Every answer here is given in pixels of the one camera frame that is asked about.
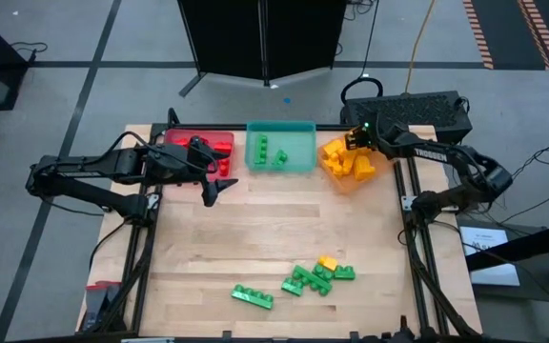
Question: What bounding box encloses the translucent teal plastic bin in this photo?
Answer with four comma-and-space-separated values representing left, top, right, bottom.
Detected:
244, 119, 318, 173

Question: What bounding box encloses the large yellow toy block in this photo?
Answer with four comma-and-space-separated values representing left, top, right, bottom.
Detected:
324, 156, 352, 180
353, 153, 377, 183

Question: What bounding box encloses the black room divider panel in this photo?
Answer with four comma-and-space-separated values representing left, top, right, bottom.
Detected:
176, 0, 348, 99

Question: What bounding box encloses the translucent red plastic bin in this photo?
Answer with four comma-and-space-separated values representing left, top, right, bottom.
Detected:
162, 128, 235, 185

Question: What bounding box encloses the black orange-striped floor mat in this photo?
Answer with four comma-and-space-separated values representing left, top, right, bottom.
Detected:
462, 0, 549, 71

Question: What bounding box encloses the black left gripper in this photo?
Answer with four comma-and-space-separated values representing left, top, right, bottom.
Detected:
173, 137, 239, 208

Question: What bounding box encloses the small yellow toy block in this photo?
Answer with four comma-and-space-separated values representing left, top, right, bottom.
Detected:
343, 148, 359, 175

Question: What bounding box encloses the long green toy block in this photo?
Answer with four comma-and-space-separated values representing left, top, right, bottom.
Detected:
292, 264, 335, 297
254, 133, 269, 166
230, 283, 275, 311

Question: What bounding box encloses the red and black clamp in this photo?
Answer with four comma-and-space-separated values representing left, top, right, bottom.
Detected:
82, 279, 124, 333

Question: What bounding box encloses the translucent orange plastic bin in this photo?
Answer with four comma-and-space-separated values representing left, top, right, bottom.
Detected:
316, 121, 395, 195

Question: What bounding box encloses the yellow hanging cable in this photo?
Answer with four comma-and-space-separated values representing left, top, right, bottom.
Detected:
403, 0, 437, 95

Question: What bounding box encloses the white paper sheet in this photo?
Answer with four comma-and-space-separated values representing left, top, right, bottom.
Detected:
458, 225, 522, 288

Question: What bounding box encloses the black side desk frame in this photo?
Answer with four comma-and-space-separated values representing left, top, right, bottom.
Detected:
455, 216, 549, 343

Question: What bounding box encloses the black perforated computer case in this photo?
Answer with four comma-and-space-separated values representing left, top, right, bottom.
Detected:
339, 90, 474, 158

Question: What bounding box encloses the black looped floor cable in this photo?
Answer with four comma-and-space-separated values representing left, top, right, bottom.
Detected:
339, 0, 384, 113

